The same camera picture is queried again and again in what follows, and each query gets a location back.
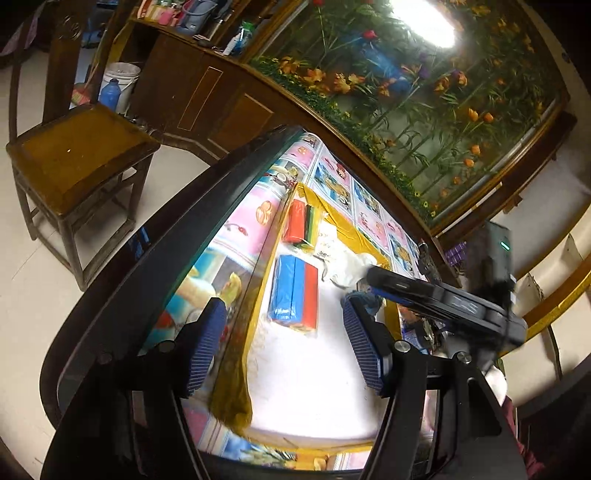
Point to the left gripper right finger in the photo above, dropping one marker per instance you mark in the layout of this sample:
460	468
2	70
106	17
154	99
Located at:
442	419

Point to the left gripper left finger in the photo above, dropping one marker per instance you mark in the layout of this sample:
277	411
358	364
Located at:
126	419

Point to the blue red cloth pack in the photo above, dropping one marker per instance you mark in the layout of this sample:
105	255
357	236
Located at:
294	294

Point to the blue cloth glove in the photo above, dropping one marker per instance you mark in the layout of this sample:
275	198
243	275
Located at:
371	302

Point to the white cotton pad bundle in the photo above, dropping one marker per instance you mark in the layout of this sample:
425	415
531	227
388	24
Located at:
342	266

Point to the purple bottles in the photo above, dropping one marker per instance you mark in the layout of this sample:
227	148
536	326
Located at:
457	255

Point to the yellow cardboard tray box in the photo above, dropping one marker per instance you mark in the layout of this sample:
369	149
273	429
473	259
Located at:
295	390

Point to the colourful patterned tablecloth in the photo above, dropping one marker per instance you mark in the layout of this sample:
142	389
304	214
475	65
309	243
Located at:
226	267

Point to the flower mural picture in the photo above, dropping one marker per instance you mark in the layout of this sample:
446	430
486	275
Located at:
442	96

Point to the wooden chair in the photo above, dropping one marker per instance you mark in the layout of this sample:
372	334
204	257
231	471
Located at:
78	158

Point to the white plastic bucket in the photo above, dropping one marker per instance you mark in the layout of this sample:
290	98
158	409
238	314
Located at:
123	76

